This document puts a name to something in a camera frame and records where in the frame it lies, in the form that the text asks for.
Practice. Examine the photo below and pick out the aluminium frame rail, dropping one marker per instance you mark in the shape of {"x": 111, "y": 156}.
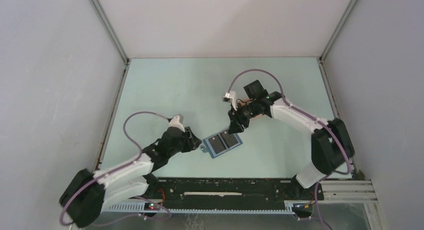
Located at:
{"x": 343, "y": 191}

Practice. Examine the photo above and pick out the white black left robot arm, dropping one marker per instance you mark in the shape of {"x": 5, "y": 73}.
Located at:
{"x": 112, "y": 179}

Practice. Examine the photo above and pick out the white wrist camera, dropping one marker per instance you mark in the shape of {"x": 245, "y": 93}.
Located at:
{"x": 176, "y": 123}
{"x": 231, "y": 97}

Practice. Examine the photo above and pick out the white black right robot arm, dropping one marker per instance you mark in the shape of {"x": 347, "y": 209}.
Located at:
{"x": 331, "y": 145}

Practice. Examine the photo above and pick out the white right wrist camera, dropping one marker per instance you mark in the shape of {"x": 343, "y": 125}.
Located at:
{"x": 231, "y": 97}

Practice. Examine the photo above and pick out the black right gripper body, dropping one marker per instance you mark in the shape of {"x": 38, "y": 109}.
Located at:
{"x": 244, "y": 113}

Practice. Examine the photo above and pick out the blue card holder wallet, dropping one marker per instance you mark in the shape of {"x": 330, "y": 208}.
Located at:
{"x": 205, "y": 145}

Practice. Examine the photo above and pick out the black credit card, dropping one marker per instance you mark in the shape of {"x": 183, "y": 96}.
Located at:
{"x": 216, "y": 145}
{"x": 230, "y": 140}

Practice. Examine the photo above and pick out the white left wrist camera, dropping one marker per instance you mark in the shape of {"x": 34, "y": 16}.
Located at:
{"x": 176, "y": 123}

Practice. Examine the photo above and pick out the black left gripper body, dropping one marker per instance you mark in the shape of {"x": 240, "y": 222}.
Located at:
{"x": 181, "y": 146}

